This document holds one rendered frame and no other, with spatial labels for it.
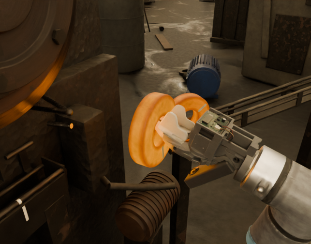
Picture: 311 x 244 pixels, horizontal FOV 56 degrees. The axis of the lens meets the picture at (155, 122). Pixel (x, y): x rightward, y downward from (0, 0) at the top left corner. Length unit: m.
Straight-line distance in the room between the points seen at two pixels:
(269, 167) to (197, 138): 0.13
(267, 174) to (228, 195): 1.18
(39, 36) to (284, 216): 0.49
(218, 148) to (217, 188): 1.18
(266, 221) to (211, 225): 0.94
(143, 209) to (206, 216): 0.76
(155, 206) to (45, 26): 0.58
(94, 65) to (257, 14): 2.40
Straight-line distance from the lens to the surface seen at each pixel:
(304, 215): 0.55
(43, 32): 0.49
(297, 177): 0.53
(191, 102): 0.87
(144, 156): 0.56
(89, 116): 0.73
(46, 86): 0.61
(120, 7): 3.16
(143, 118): 0.54
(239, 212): 1.61
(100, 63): 0.88
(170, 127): 0.56
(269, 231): 0.60
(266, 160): 0.53
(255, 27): 3.11
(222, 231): 1.52
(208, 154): 0.53
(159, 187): 0.86
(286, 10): 2.98
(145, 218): 0.84
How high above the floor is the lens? 1.14
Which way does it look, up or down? 30 degrees down
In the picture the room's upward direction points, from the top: straight up
